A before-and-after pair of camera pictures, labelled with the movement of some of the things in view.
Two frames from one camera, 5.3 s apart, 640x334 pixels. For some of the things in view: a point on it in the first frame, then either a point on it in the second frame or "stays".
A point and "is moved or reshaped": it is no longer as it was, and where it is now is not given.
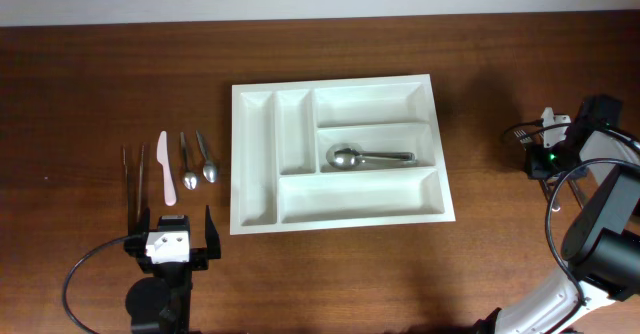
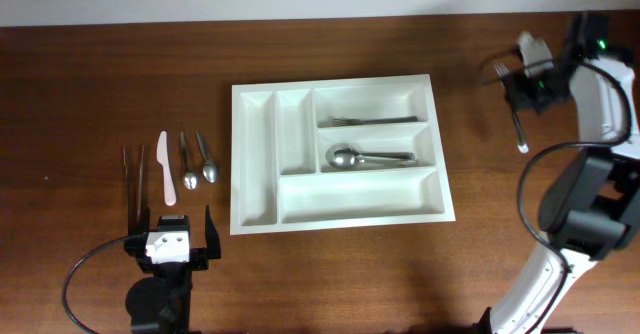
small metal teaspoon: (189, 179) stays
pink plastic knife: (163, 159) stays
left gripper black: (198, 260) stays
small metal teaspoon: (209, 170) stays
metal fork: (577, 193) is moved or reshaped
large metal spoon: (349, 154) stays
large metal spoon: (346, 156) stays
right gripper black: (538, 163) → (523, 99)
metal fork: (526, 138) → (341, 121)
